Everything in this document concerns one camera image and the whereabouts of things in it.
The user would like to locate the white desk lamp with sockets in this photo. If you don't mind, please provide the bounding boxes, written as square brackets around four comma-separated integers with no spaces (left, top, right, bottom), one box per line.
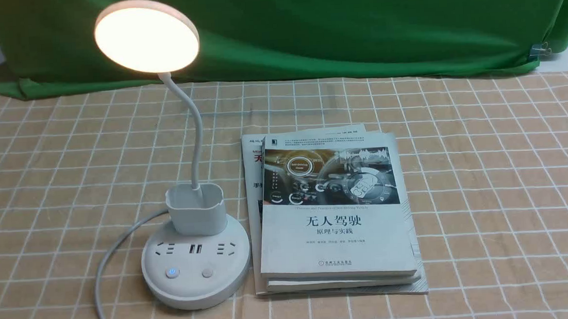
[94,0,251,310]

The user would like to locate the green backdrop cloth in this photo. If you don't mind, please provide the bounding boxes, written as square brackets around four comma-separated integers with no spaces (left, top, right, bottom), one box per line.
[0,0,568,100]

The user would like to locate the bottom white book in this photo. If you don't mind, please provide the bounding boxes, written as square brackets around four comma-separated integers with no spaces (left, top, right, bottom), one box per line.
[241,134,429,296]

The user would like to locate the white book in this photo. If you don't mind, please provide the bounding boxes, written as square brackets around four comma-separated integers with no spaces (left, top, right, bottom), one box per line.
[241,134,429,296]
[242,121,423,294]

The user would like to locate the middle white book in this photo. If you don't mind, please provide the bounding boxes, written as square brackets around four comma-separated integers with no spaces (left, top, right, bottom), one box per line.
[242,121,423,294]

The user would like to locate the top self-driving textbook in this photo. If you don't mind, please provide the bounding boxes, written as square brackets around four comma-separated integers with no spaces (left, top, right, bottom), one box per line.
[253,128,419,284]

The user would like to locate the metal binder clip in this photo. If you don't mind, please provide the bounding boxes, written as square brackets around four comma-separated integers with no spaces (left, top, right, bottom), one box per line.
[528,42,552,61]

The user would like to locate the white lamp power cable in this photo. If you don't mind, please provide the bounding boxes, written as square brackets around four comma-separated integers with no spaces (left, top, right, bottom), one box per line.
[90,208,175,319]

